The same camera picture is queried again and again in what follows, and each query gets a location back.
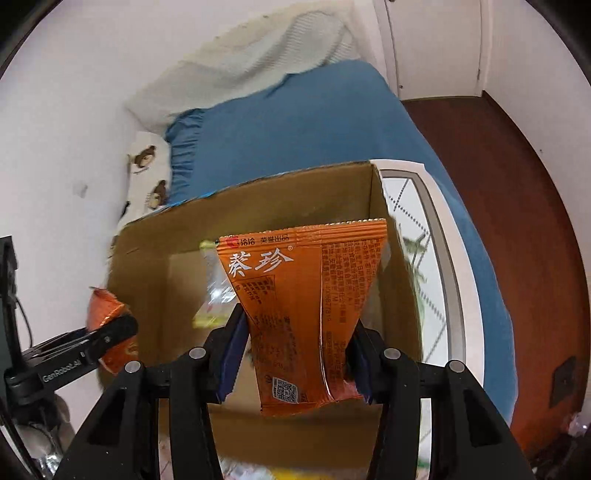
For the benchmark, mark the beige headboard cushion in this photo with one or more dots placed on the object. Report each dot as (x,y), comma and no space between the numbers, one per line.
(249,74)

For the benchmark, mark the orange snack packet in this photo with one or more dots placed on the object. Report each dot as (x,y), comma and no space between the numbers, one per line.
(295,300)
(104,309)

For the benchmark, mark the bear print pillow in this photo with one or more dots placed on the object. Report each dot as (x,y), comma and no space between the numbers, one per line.
(143,159)

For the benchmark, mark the pile of assorted snacks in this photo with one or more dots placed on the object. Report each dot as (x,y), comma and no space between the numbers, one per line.
(214,300)

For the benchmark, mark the white door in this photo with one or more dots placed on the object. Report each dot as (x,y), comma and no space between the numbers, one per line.
(438,46)

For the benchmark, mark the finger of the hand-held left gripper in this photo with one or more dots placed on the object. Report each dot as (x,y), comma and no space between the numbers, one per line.
(113,334)

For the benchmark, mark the cardboard box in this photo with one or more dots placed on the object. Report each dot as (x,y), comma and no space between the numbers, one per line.
(286,198)

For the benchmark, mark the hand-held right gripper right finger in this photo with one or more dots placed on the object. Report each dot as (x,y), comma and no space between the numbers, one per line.
(359,371)

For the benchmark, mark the blue bed sheet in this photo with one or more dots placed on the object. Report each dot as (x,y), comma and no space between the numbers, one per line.
(300,124)

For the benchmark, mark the white diamond pattern blanket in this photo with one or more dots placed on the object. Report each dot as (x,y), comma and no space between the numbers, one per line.
(436,286)

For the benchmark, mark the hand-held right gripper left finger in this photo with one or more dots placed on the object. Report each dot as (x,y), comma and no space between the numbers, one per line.
(233,353)

